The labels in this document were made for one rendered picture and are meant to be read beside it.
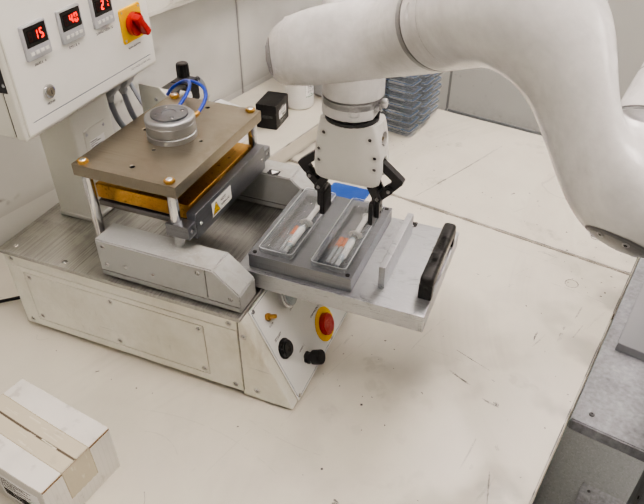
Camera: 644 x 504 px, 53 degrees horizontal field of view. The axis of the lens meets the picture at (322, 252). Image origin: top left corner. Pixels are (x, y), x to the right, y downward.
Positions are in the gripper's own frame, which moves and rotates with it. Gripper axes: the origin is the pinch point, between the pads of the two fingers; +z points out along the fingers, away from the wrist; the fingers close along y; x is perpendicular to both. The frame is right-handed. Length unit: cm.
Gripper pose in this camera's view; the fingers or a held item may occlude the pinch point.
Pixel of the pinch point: (349, 207)
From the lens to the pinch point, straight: 97.9
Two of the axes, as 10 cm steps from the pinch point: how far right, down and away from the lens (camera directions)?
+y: -9.3, -2.3, 2.9
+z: 0.0, 7.9, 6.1
